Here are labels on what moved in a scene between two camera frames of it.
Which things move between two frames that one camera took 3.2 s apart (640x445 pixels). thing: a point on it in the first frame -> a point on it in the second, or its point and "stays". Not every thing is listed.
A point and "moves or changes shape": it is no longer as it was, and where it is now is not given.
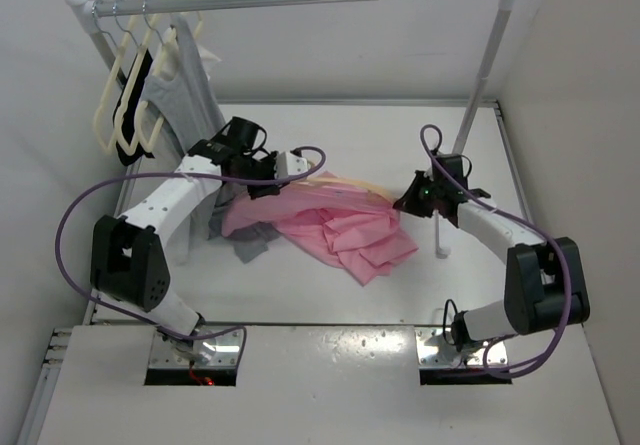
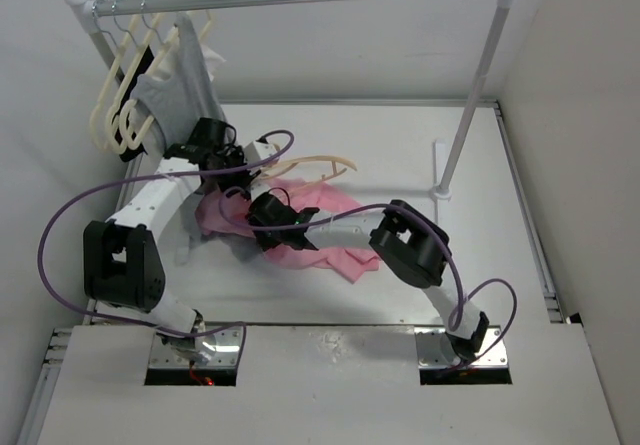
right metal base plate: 433,351 stays
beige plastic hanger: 381,192 moves or changes shape
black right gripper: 411,204 -> 268,240
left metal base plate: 219,348 stays
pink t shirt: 354,228 moves or changes shape
